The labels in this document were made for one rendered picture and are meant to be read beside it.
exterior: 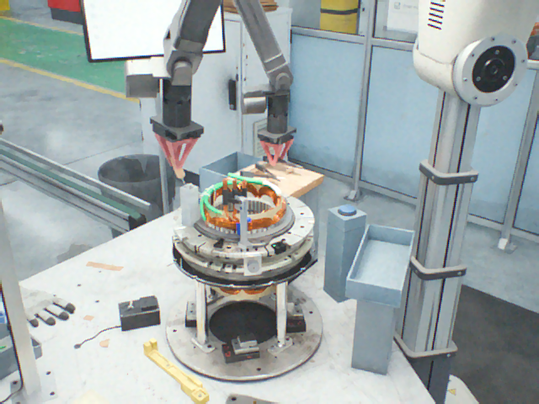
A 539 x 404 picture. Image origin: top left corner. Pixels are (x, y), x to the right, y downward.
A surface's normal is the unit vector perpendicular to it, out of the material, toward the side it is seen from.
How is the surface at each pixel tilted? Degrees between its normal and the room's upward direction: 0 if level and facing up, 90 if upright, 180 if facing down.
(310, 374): 0
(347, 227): 90
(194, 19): 116
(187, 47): 121
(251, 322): 0
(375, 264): 0
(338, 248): 90
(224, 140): 90
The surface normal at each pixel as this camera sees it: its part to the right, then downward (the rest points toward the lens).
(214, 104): -0.63, 0.34
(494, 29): 0.22, 0.70
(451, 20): -0.97, 0.10
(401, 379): 0.01, -0.90
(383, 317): -0.32, 0.42
